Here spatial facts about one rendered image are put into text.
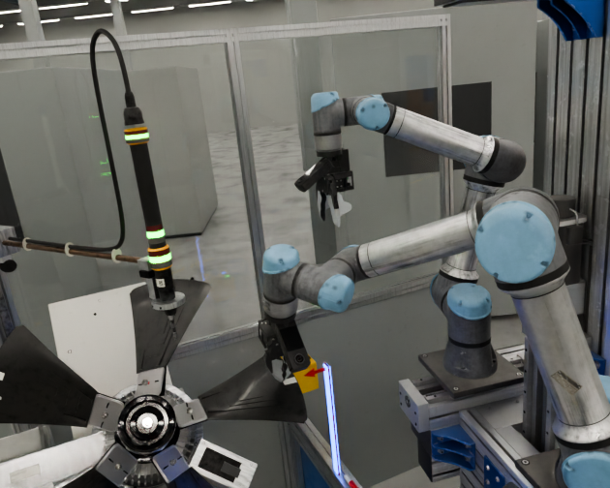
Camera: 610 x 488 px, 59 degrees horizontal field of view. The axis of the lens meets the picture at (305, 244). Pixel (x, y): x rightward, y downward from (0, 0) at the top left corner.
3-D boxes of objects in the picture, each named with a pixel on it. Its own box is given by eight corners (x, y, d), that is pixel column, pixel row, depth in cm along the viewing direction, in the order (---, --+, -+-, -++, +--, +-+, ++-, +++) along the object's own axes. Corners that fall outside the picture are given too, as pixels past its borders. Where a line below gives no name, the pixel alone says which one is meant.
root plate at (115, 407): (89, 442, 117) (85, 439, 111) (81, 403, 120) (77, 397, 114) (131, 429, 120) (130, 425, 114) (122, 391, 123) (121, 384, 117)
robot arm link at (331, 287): (364, 266, 111) (318, 252, 116) (343, 287, 102) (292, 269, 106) (358, 299, 115) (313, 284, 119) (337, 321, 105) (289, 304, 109)
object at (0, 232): (-25, 259, 144) (-35, 228, 142) (0, 251, 150) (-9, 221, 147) (-4, 262, 139) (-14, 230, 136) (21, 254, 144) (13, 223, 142)
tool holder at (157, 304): (137, 306, 113) (129, 262, 110) (162, 293, 119) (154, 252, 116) (168, 312, 109) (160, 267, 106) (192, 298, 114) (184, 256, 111)
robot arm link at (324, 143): (320, 137, 142) (308, 135, 149) (322, 154, 143) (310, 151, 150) (346, 133, 144) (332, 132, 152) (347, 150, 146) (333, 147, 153)
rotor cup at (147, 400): (122, 473, 118) (118, 470, 107) (107, 409, 123) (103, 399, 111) (187, 450, 123) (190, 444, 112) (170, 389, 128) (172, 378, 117)
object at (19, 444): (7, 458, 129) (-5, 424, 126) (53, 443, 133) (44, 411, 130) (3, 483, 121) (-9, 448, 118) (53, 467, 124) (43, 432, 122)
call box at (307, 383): (270, 378, 172) (266, 349, 169) (299, 369, 176) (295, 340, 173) (289, 403, 158) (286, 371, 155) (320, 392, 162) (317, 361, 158)
